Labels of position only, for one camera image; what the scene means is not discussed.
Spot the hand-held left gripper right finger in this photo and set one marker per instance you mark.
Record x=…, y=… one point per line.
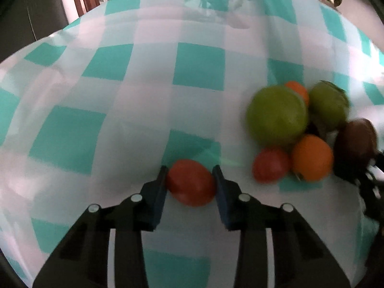
x=222, y=198

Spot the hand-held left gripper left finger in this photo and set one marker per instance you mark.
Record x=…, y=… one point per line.
x=158, y=196

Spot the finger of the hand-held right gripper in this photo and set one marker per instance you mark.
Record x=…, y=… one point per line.
x=349, y=169

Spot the dark brown round fruit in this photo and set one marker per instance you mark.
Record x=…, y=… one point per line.
x=355, y=139

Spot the red tomato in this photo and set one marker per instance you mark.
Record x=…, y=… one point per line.
x=191, y=182
x=270, y=165

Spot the small green round fruit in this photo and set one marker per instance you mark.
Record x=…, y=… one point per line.
x=327, y=108

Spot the orange tangerine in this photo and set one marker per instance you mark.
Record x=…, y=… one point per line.
x=312, y=157
x=298, y=90

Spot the large green round fruit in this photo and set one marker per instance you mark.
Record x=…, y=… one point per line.
x=276, y=114

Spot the teal white checked tablecloth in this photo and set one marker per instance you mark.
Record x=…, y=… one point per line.
x=144, y=102

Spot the dark refrigerator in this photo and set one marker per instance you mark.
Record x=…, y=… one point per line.
x=27, y=9

